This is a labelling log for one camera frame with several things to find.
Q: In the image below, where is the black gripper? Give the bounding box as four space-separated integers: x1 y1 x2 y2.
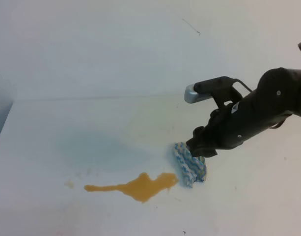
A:
186 92 280 158

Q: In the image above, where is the blue striped cleaning rag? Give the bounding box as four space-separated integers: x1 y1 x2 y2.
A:
172 142 207 188

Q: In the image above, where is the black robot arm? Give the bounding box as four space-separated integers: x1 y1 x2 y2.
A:
184 67 301 157

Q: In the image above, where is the orange coffee spill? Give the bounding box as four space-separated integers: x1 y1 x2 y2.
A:
84 173 179 203

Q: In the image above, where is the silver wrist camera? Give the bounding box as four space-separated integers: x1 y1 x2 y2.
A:
184 76 243 109

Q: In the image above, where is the thin black cable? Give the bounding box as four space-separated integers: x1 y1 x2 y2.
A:
230 78 253 93

